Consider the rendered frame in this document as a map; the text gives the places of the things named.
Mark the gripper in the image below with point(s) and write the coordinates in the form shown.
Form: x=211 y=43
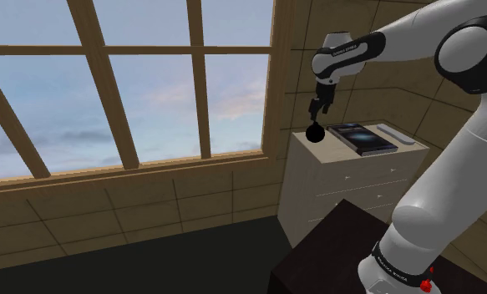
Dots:
x=327 y=92

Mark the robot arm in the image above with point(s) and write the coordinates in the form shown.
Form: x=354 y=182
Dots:
x=442 y=191

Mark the black round vase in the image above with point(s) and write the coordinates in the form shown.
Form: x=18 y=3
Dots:
x=315 y=133

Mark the dark blue book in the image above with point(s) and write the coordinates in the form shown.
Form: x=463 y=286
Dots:
x=361 y=138

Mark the beige chest of drawers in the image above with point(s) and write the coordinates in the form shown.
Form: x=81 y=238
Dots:
x=349 y=179

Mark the white remote control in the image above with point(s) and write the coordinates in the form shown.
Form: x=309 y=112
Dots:
x=395 y=134

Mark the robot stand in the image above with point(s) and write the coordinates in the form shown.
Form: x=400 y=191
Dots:
x=332 y=252

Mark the wooden framed window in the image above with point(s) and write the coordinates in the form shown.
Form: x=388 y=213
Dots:
x=121 y=89

